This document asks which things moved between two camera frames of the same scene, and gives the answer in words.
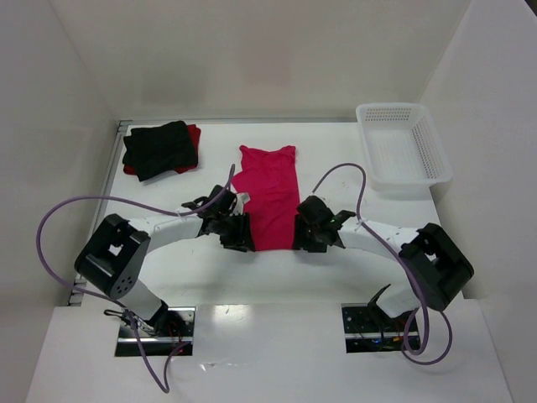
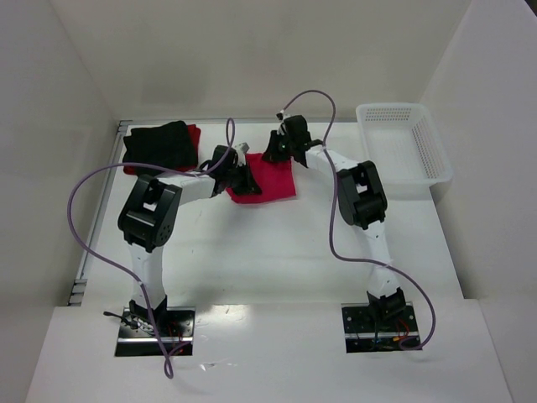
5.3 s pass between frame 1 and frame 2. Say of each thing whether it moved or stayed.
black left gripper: moved
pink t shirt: moved
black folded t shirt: stayed
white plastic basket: stayed
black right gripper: moved
